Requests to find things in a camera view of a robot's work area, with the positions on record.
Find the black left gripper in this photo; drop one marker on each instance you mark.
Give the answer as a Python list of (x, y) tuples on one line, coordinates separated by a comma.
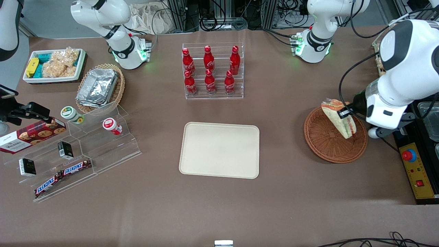
[(357, 100)]

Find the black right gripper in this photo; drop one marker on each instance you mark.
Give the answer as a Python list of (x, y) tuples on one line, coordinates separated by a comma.
[(18, 112)]

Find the triangle sandwich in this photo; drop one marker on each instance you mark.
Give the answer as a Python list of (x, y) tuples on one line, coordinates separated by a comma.
[(337, 121)]

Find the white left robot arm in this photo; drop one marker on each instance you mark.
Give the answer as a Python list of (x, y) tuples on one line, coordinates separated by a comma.
[(411, 68)]

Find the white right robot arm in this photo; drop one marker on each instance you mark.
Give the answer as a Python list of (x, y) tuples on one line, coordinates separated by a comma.
[(116, 37)]

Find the round brown wicker basket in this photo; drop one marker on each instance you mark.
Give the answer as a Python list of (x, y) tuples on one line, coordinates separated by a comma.
[(325, 144)]

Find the oval light wicker basket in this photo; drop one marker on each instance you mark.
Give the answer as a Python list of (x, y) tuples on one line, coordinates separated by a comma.
[(118, 85)]

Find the cream rectangular plastic tray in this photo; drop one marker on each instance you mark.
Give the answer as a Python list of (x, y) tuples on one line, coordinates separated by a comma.
[(219, 151)]

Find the red tartan Walkers cookie box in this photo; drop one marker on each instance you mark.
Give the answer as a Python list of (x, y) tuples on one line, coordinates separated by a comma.
[(32, 135)]

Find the green lidded sunflower cup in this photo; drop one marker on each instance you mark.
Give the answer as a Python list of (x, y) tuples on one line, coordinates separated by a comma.
[(70, 114)]

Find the clear bag of rice crisps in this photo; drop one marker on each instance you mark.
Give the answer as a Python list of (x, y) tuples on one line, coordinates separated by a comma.
[(67, 56), (56, 70)]

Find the yellow snack packet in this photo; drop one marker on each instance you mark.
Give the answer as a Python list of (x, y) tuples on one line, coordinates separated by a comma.
[(32, 67)]

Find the small black carton box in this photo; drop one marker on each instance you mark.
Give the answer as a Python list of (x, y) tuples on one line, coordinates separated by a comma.
[(65, 150), (27, 167)]

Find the teal snack packet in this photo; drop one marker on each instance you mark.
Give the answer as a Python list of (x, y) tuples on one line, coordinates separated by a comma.
[(44, 59)]

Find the white rectangular snack bin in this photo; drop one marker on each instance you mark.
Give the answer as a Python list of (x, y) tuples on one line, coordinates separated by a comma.
[(80, 65)]

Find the clear acrylic riser with snacks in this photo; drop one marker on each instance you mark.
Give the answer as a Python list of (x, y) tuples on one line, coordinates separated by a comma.
[(44, 171)]

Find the silver foil container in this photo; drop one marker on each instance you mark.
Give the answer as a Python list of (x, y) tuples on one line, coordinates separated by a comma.
[(97, 85)]

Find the Snickers chocolate bar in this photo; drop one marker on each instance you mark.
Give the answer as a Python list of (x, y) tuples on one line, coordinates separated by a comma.
[(77, 167), (48, 185)]

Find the clear acrylic riser with cups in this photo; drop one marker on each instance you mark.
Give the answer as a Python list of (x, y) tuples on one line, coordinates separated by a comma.
[(103, 147)]

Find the red lidded yogurt cup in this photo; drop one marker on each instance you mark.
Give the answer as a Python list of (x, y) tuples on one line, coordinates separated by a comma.
[(111, 126)]

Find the red emergency stop button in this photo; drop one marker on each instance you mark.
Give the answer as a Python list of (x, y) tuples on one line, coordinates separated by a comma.
[(408, 155)]

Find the clear plastic storage container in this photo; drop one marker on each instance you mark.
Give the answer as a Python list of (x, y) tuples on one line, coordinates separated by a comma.
[(430, 120)]

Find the yellow control box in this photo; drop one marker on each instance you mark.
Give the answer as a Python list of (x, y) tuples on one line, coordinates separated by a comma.
[(418, 171)]

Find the red Coca-Cola bottle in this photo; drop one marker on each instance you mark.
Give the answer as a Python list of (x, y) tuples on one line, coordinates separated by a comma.
[(235, 60), (208, 58), (229, 83), (210, 82), (188, 61), (190, 83)]

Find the clear acrylic bottle rack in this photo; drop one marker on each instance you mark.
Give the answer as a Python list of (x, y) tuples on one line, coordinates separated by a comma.
[(212, 92)]

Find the beige crumpled cloth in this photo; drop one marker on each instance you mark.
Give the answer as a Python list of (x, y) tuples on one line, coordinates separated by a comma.
[(151, 17)]

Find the aluminium frame post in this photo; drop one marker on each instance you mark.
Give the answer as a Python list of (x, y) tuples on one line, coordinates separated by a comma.
[(269, 12), (180, 13)]

